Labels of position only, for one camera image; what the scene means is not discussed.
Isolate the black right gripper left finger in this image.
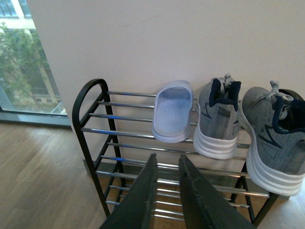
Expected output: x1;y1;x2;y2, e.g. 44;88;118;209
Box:
101;154;157;229

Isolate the black metal shoe rack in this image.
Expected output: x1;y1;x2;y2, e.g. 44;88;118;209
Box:
72;79;282;227

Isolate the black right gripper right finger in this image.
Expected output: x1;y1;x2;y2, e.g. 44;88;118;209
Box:
179;155;255;229

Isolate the dark window frame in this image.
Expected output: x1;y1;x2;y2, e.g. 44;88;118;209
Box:
0;106;71;129

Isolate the white slipper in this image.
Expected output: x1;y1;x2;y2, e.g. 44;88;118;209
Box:
152;80;193;143

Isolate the grey knit sneaker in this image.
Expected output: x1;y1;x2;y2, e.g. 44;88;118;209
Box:
193;74;241;160
239;81;305;197

